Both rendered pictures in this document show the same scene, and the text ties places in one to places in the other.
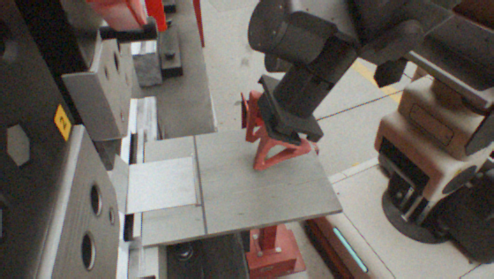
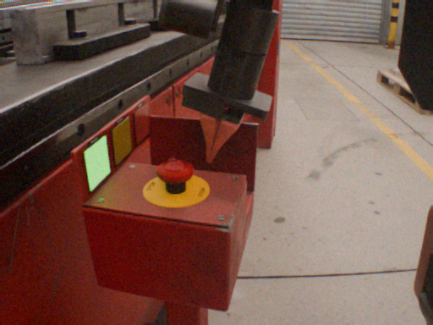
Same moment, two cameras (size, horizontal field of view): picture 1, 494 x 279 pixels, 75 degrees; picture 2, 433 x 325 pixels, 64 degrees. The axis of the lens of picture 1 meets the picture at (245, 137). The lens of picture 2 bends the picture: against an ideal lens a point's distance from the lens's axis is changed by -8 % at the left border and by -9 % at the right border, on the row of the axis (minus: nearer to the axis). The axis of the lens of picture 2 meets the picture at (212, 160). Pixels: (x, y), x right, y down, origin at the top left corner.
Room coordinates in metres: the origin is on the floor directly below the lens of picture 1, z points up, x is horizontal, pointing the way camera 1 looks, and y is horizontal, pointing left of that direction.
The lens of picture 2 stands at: (0.28, -0.30, 0.99)
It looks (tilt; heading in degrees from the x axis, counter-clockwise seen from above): 26 degrees down; 26
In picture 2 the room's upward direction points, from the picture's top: straight up
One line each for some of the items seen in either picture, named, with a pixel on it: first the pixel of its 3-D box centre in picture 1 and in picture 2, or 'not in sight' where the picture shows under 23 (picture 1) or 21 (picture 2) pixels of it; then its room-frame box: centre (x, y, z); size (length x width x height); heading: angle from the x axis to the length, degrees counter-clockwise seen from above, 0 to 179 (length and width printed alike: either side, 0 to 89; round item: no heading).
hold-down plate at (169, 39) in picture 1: (170, 43); (108, 38); (0.87, 0.22, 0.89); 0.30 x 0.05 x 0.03; 11
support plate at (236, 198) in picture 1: (235, 174); not in sight; (0.30, 0.02, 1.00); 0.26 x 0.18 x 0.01; 101
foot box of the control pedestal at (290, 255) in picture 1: (273, 248); not in sight; (0.63, -0.12, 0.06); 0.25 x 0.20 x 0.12; 103
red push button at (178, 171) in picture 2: not in sight; (175, 180); (0.58, -0.11, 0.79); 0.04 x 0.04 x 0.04
